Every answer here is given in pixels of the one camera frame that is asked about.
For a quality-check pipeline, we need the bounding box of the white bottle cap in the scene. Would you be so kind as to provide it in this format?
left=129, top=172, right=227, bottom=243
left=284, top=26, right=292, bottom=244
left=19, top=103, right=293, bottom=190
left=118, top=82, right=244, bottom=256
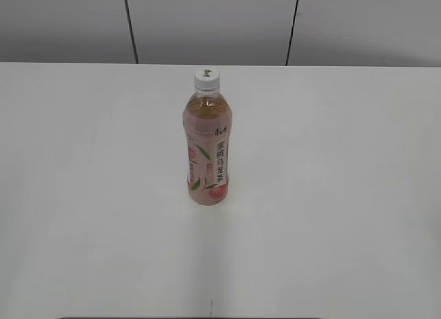
left=194, top=67, right=220, bottom=91

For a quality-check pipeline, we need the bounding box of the pink peach tea bottle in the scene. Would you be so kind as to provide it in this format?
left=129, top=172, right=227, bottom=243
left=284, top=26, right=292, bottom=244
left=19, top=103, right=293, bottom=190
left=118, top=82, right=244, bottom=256
left=183, top=88, right=232, bottom=206

